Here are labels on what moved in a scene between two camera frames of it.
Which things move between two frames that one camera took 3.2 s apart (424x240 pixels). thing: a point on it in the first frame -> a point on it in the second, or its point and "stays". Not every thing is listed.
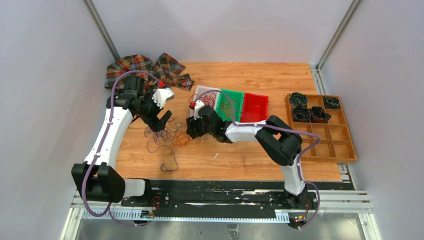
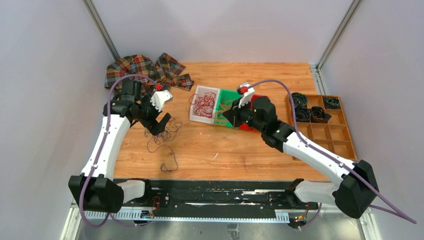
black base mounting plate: [230, 195] stays
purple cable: [167, 134] stays
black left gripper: [150, 121] stays
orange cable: [182, 138] -> [219, 119]
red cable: [209, 100] stays
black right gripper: [193, 130] -> [232, 114]
